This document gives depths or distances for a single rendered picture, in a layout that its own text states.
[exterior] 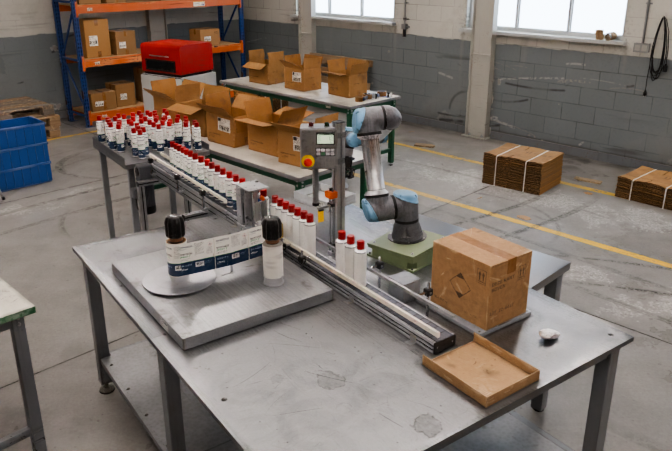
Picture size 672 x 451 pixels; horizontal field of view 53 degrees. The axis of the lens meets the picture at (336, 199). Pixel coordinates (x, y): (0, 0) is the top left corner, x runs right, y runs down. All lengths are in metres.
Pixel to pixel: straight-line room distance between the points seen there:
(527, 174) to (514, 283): 4.22
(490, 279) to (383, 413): 0.67
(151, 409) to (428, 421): 1.55
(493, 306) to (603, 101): 5.71
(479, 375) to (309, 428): 0.63
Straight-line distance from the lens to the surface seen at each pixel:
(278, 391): 2.32
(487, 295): 2.58
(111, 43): 10.11
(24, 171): 7.44
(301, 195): 3.59
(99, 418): 3.75
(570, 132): 8.36
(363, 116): 3.10
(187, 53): 8.32
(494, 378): 2.42
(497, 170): 6.99
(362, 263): 2.79
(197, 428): 3.20
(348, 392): 2.31
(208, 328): 2.59
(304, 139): 2.98
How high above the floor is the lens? 2.18
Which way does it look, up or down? 20 degrees down
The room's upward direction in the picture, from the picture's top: straight up
